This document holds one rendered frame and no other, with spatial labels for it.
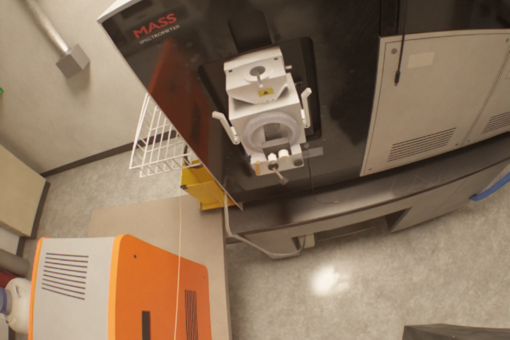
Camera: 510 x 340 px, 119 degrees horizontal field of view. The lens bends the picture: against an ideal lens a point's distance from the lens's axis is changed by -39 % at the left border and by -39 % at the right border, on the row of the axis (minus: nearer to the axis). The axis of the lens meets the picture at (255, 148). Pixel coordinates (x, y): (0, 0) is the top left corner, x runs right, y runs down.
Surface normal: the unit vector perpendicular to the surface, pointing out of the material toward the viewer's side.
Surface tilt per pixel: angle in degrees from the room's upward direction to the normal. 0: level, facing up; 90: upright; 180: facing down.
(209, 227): 0
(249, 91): 90
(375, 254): 0
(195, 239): 0
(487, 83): 90
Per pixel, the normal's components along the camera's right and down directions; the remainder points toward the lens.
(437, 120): 0.09, 0.80
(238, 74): -0.26, -0.56
